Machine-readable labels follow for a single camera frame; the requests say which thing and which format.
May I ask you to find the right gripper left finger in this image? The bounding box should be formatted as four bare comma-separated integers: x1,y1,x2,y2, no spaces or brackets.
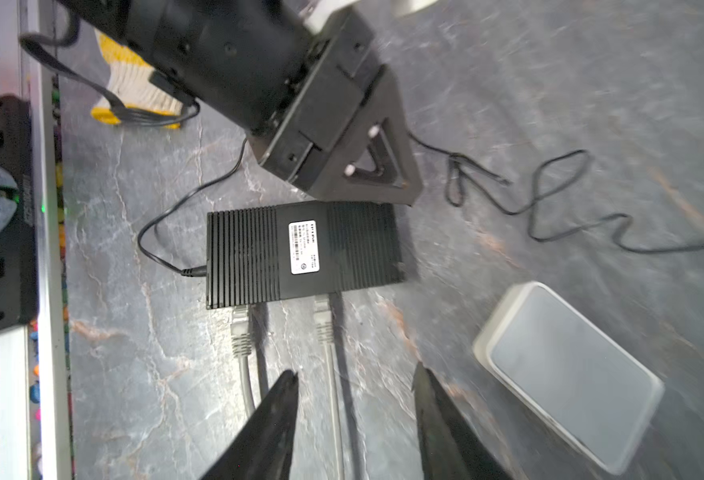
202,370,299,480

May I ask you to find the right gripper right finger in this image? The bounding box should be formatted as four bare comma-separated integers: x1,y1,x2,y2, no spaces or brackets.
412,363,510,479

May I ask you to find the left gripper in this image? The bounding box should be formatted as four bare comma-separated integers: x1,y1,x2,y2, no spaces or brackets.
247,6,423,206

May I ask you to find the grey ethernet cable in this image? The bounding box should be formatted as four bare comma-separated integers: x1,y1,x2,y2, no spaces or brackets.
229,304,258,419
312,292,348,480

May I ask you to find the black network switch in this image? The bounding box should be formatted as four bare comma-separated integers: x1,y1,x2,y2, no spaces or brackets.
206,201,405,309

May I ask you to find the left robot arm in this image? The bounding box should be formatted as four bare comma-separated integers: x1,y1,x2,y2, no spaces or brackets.
19,1,423,205

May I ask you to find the black power adapter left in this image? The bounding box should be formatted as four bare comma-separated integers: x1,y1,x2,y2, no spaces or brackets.
135,130,704,280

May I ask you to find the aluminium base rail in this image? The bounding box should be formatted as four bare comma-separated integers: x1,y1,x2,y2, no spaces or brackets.
0,1,73,479

